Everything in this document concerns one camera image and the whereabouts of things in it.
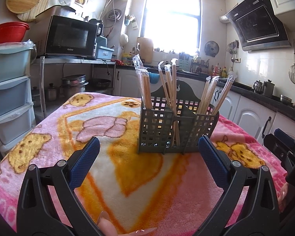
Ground kitchen window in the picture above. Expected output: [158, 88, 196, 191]
[139, 0, 202, 52]

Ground blue plastic drawer unit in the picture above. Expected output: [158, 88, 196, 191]
[0, 42, 37, 156]

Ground black wok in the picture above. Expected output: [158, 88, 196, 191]
[90, 79, 112, 89]

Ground round woven straw mat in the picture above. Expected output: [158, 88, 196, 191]
[17, 0, 51, 22]

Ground small steel kettle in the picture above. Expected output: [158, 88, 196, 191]
[253, 80, 263, 94]

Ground red plastic basin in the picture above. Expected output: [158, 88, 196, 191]
[0, 22, 30, 46]

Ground bunch of chopsticks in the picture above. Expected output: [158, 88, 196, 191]
[132, 54, 238, 148]

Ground steel steamer pot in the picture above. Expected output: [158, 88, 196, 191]
[61, 74, 87, 94]

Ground black microwave oven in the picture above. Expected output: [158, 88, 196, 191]
[44, 15, 99, 58]

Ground steel shelf table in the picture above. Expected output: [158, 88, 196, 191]
[31, 56, 116, 118]

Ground hanging wall caddy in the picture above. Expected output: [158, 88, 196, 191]
[124, 15, 138, 30]

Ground dark metal kettle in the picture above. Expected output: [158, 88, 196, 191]
[263, 79, 275, 97]

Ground silver exhaust duct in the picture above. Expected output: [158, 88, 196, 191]
[218, 15, 233, 25]

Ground small wall fan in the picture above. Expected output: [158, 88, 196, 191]
[204, 41, 220, 57]

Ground coiled grey hose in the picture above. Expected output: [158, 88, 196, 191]
[107, 9, 123, 21]

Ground steel bowl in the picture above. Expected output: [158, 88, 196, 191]
[279, 94, 293, 106]

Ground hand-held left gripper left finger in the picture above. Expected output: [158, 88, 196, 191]
[16, 136, 101, 236]

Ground black kitchen countertop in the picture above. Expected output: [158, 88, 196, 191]
[115, 63, 295, 122]

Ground wooden cutting board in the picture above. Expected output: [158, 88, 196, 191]
[137, 37, 154, 64]

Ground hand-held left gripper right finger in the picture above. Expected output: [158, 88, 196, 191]
[198, 135, 281, 236]

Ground blue-grey dish bin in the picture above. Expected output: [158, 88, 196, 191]
[96, 45, 115, 61]

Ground black range hood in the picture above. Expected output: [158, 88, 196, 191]
[224, 0, 292, 52]

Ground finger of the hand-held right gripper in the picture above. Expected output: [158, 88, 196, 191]
[264, 133, 294, 168]
[274, 128, 295, 151]

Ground person's left hand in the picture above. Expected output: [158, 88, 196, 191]
[98, 210, 158, 236]

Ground pink bear printed blanket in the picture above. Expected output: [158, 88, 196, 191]
[0, 92, 295, 236]

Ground small steel pot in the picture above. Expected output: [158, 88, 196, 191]
[45, 84, 58, 101]

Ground row of condiment bottles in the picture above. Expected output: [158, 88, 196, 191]
[210, 63, 229, 78]

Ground grey knife block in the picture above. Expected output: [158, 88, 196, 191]
[179, 52, 192, 64]

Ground black blender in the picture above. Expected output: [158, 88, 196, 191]
[88, 18, 104, 58]

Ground hanging kitchen utensils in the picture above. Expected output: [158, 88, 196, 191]
[227, 40, 239, 63]

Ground black spice rack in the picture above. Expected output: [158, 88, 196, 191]
[190, 56, 210, 75]

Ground person's right hand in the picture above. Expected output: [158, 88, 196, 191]
[277, 184, 295, 212]

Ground wire strainer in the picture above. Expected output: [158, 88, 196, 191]
[289, 39, 295, 84]

